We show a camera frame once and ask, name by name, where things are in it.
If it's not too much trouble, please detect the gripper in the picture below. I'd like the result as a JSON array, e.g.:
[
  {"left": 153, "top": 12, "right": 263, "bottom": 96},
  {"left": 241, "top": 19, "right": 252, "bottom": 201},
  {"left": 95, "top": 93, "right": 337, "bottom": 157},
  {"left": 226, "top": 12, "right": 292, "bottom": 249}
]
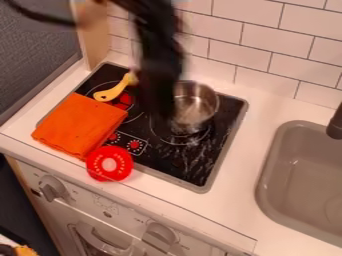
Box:
[{"left": 136, "top": 63, "right": 188, "bottom": 123}]

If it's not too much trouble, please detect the silver pot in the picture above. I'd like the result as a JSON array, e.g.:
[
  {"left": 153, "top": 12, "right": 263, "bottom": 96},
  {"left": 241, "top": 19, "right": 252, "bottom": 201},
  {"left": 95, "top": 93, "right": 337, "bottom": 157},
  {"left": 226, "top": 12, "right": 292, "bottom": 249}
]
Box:
[{"left": 166, "top": 79, "right": 222, "bottom": 135}]

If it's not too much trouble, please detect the yellow toy spoon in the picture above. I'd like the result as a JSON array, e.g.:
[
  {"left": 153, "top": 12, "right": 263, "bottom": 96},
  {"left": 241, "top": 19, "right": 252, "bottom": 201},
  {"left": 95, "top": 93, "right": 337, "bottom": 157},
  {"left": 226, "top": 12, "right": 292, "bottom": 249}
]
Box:
[{"left": 92, "top": 71, "right": 141, "bottom": 103}]

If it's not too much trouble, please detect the toy stove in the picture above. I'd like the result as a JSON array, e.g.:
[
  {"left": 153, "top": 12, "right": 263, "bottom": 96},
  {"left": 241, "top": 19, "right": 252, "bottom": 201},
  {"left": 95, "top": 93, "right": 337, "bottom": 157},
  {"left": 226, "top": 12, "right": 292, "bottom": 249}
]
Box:
[{"left": 37, "top": 61, "right": 250, "bottom": 194}]

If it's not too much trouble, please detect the orange cloth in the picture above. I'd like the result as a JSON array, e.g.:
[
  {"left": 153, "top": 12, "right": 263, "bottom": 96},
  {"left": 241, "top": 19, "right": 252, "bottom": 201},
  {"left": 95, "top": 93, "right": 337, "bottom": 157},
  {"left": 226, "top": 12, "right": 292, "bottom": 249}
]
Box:
[{"left": 30, "top": 92, "right": 130, "bottom": 162}]

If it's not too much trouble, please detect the red round toy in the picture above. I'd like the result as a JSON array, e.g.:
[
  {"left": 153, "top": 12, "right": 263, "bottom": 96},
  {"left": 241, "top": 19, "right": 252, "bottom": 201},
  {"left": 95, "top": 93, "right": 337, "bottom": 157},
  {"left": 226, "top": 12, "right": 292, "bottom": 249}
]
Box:
[{"left": 84, "top": 145, "right": 135, "bottom": 183}]

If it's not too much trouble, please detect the toy sink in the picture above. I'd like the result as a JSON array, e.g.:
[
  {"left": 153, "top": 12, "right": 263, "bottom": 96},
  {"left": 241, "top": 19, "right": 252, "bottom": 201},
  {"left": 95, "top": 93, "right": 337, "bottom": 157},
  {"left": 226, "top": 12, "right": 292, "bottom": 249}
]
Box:
[{"left": 253, "top": 120, "right": 342, "bottom": 248}]

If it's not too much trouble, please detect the black cable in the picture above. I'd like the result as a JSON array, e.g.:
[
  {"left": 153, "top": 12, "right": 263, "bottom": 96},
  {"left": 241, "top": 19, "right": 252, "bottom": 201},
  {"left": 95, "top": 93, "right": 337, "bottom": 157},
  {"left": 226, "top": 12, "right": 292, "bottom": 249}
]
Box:
[{"left": 2, "top": 0, "right": 78, "bottom": 27}]

